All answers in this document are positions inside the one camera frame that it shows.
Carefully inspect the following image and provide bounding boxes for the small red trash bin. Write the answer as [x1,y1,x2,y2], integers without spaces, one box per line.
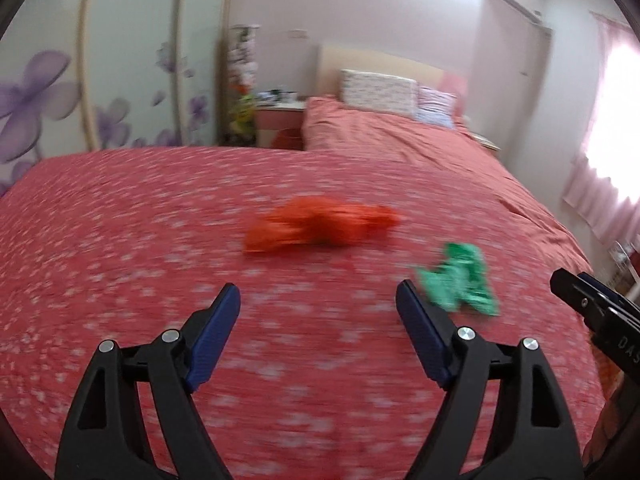
[270,128,305,151]

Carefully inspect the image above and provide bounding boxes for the pink window curtain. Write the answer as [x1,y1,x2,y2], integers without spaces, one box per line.
[563,14,639,245]

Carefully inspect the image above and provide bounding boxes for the green plastic bag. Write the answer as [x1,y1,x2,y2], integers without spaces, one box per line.
[416,243,500,316]

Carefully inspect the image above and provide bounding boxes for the right nightstand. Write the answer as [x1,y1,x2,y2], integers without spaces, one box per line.
[472,133,500,158]

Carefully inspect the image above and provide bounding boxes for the pink striped pillow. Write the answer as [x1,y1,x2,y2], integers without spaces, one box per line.
[416,86,458,129]

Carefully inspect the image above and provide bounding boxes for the orange plastic bag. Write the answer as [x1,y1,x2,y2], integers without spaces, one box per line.
[244,196,400,254]

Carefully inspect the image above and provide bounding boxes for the white floral pillow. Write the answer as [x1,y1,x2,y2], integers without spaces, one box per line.
[340,70,418,117]

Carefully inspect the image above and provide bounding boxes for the hanging plush toy organizer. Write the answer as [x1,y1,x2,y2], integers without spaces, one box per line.
[224,24,259,146]

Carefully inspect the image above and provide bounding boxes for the bed with salmon duvet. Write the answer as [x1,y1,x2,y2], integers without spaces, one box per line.
[302,96,592,273]

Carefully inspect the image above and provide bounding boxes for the pink left nightstand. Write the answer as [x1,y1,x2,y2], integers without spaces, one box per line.
[255,101,306,148]

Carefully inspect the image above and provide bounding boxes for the beige wooden headboard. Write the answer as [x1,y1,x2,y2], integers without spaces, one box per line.
[314,44,468,103]

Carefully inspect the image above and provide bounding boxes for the floral sliding wardrobe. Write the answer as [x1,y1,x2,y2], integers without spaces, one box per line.
[1,0,226,188]

